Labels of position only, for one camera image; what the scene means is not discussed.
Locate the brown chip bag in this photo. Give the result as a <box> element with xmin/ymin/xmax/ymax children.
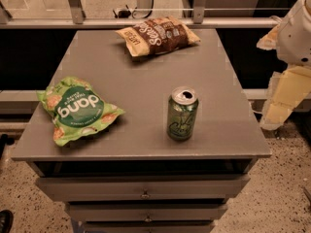
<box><xmin>116</xmin><ymin>17</ymin><xmax>200</xmax><ymax>57</ymax></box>

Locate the green dang chip bag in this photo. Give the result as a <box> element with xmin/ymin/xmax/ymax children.
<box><xmin>37</xmin><ymin>77</ymin><xmax>124</xmax><ymax>147</ymax></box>

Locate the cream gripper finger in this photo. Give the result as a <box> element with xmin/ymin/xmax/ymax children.
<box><xmin>259</xmin><ymin>65</ymin><xmax>311</xmax><ymax>130</ymax></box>
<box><xmin>257</xmin><ymin>25</ymin><xmax>280</xmax><ymax>50</ymax></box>

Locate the metal window frame rail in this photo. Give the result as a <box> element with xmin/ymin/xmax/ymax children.
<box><xmin>0</xmin><ymin>0</ymin><xmax>281</xmax><ymax>29</ymax></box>

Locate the black cable on floor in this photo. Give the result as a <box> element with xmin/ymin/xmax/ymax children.
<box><xmin>112</xmin><ymin>0</ymin><xmax>154</xmax><ymax>19</ymax></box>

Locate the grey drawer cabinet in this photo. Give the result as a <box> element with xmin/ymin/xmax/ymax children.
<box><xmin>13</xmin><ymin>29</ymin><xmax>270</xmax><ymax>233</ymax></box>

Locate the black shoe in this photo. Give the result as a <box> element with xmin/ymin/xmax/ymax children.
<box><xmin>0</xmin><ymin>210</ymin><xmax>14</xmax><ymax>233</ymax></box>

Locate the green soda can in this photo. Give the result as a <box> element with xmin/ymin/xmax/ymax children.
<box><xmin>167</xmin><ymin>86</ymin><xmax>199</xmax><ymax>141</ymax></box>

